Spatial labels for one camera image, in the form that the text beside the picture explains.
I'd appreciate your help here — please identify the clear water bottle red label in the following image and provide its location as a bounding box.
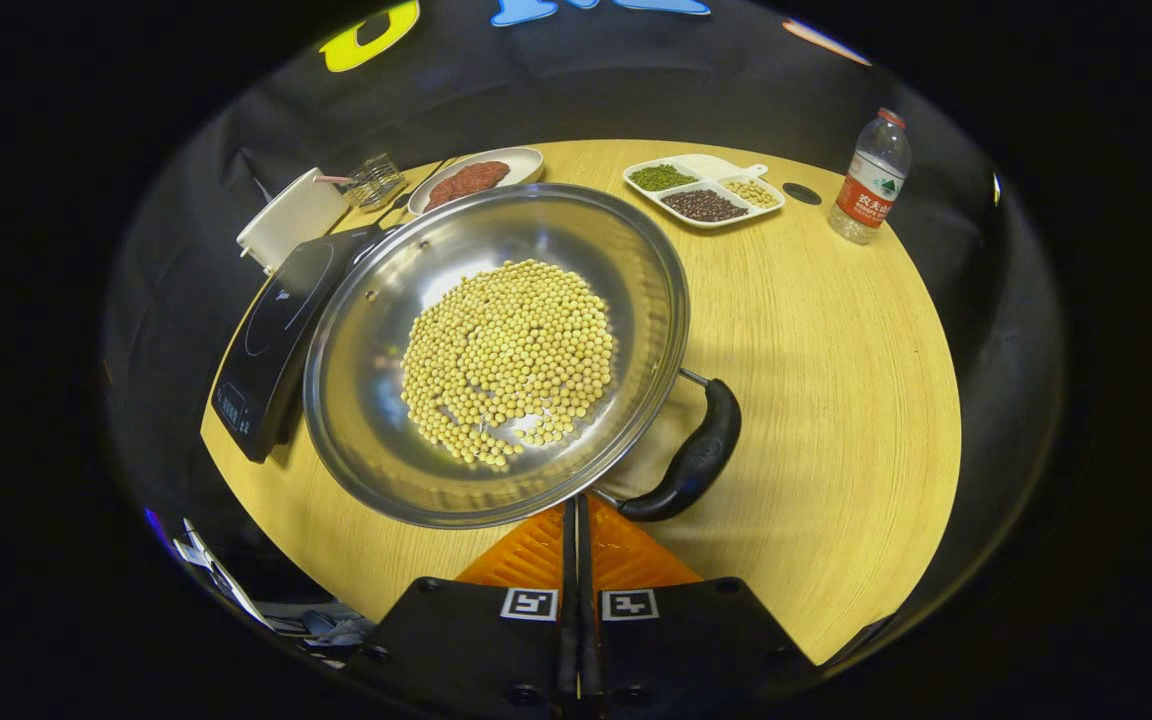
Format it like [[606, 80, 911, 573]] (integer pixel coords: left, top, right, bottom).
[[828, 108, 912, 246]]

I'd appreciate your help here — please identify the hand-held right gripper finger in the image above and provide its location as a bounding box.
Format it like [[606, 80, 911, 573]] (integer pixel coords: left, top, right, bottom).
[[351, 497, 578, 720], [577, 495, 817, 720]]

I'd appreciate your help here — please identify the white divided dish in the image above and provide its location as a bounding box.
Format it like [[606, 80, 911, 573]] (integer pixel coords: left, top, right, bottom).
[[622, 153, 786, 231]]

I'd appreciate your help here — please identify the small heap of soybeans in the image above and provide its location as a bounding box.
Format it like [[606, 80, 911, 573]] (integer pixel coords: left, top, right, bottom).
[[723, 179, 779, 209]]

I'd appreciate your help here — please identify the white toaster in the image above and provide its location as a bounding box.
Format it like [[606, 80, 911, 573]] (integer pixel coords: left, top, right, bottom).
[[236, 167, 350, 276]]

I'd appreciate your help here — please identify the black induction cooktop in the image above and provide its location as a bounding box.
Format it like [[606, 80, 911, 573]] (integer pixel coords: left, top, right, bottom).
[[211, 225, 387, 463]]

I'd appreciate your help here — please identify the metal wire basket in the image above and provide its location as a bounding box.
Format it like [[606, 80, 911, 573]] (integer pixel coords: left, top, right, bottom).
[[341, 153, 407, 211]]

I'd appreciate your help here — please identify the steel pot with black handle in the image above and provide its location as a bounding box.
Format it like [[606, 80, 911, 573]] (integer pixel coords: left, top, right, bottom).
[[303, 183, 743, 529]]

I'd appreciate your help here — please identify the heap of dark red beans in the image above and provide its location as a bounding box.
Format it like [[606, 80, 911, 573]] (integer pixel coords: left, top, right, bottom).
[[660, 189, 749, 223]]

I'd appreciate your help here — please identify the pile of soybeans in pot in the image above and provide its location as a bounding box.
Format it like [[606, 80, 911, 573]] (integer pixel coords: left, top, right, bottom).
[[400, 259, 617, 469]]

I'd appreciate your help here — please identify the round white plate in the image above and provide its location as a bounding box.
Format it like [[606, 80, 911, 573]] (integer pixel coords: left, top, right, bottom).
[[407, 147, 545, 217]]

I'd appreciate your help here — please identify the heap of green mung beans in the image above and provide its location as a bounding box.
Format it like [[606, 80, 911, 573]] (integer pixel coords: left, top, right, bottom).
[[630, 164, 697, 192]]

